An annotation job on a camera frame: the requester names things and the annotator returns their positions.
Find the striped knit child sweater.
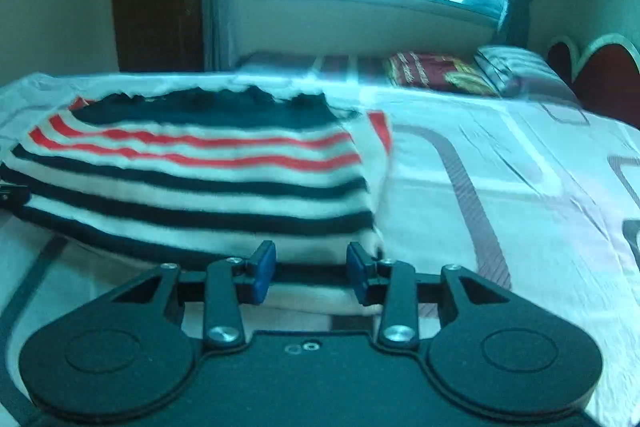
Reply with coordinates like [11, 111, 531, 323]
[1, 86, 393, 315]

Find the patterned bed sheet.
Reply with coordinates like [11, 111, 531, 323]
[1, 74, 639, 426]

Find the red yellow folded blanket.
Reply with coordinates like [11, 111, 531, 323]
[384, 52, 499, 98]

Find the striped grey pillow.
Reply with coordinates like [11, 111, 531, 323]
[474, 46, 579, 106]

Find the red scalloped headboard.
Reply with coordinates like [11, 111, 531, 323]
[546, 32, 640, 129]

